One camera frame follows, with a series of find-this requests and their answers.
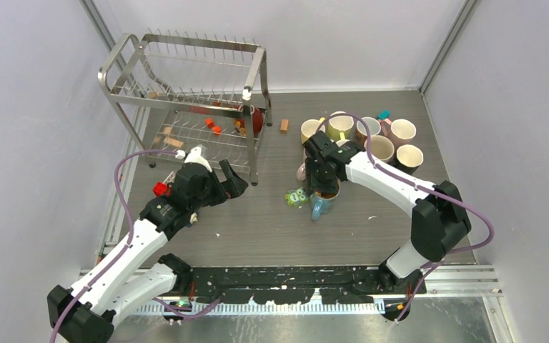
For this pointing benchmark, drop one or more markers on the small wooden block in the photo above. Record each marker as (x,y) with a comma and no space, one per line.
(284,126)

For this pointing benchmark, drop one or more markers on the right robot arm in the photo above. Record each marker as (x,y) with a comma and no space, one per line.
(438,222)

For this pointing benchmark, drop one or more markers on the beige patterned mug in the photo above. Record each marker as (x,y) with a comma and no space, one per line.
(381,148)

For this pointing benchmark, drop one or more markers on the steel two-tier dish rack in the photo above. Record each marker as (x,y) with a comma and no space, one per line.
(168,79)

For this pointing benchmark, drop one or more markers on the lime green mug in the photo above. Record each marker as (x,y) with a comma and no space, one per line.
(340,125)

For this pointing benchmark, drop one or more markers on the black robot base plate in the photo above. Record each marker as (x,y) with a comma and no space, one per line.
(292,285)

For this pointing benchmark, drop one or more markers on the yellow cup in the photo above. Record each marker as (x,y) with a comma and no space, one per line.
(310,127)

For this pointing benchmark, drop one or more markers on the black cup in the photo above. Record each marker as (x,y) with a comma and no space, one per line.
(408,158)

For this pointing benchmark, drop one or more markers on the pale pink marbled mug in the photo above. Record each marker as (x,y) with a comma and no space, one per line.
(301,172)

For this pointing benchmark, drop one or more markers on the salmon floral mug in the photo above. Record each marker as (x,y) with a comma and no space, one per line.
(365,128)

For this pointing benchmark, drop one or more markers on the pink faceted mug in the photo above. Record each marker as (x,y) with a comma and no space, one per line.
(399,132)

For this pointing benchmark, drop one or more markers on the white grid brick piece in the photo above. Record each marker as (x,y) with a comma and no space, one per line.
(170,177)

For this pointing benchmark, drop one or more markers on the blue patterned mug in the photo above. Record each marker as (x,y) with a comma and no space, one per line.
(321,204)

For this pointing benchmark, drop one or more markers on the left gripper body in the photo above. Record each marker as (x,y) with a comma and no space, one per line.
(213,194)

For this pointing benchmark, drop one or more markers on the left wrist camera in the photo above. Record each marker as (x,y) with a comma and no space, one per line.
(197,154)

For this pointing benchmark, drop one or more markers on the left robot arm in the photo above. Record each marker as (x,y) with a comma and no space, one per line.
(91,308)

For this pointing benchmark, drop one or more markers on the colourful brick toy car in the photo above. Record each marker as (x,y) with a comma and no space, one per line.
(161,189)

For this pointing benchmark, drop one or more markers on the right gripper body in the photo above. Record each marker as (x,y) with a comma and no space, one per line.
(318,179)

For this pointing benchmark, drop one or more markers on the green owl toy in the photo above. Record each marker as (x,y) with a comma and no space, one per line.
(296,197)

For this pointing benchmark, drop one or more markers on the small teal block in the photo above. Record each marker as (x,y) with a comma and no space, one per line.
(383,115)

